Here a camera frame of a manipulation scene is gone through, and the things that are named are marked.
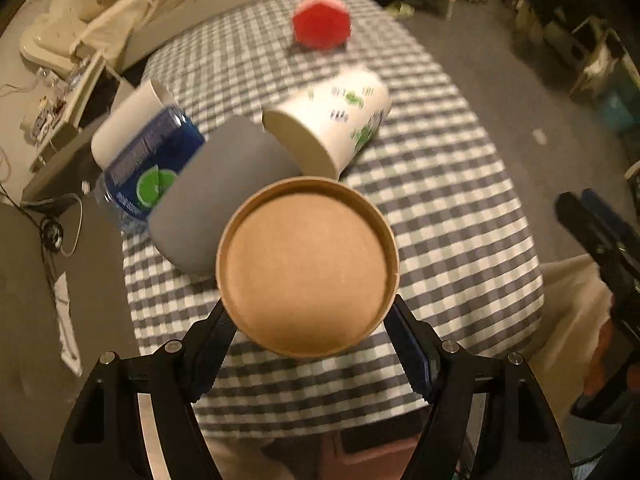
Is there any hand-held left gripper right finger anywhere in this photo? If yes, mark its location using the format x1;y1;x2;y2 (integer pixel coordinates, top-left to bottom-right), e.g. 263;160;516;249
384;294;573;480

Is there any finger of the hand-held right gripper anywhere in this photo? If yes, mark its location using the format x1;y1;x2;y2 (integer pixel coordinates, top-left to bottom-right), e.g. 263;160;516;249
555;188;640;291

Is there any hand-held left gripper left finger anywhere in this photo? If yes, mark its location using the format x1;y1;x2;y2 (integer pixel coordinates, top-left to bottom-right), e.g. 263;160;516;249
49;301;237;480

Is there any brown paper cup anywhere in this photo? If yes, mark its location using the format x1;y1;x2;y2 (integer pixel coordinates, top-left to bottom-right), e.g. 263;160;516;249
215;176;401;359

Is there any grey cup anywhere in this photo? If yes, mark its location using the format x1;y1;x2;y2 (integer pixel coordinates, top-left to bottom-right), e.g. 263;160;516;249
148;115;303;276

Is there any plain white cup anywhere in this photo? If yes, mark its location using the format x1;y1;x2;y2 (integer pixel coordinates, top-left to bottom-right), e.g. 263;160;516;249
90;79;175;171

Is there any white cup with green print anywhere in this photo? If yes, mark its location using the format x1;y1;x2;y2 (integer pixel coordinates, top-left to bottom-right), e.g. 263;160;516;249
262;65;392;181

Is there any person's right hand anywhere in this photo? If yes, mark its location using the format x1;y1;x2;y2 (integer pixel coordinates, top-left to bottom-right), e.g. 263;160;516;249
582;317;627;397

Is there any beige cloth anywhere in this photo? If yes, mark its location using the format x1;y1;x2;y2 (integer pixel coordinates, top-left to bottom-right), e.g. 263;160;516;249
530;254;616;413

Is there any teal storage box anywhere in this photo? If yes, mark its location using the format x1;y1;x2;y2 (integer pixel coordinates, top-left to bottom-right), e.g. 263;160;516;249
597;75;640;133

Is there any white paper strip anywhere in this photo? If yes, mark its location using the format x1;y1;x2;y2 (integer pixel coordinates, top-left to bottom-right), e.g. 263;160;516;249
52;272;83;377

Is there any grey checkered tablecloth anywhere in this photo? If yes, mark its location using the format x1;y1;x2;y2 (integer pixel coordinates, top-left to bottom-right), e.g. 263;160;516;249
122;0;544;433

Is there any blue water bottle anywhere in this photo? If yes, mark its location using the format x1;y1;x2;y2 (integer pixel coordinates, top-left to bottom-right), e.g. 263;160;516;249
94;105;207;235

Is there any dark grey box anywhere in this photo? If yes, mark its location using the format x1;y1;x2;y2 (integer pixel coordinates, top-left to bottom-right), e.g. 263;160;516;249
21;125;103;208

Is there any white tray with electronics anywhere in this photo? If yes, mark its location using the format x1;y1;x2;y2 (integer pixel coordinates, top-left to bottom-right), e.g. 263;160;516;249
20;55;107;153

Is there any red pink hexagonal box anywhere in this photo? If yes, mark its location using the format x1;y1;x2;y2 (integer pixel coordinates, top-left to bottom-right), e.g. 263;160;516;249
291;0;353;53

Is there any white bedding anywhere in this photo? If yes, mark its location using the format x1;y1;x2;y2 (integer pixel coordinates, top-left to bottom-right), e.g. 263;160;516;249
20;0;211;73

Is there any black cable with round plug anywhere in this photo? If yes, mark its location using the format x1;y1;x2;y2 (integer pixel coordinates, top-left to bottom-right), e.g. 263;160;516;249
0;145;83;256

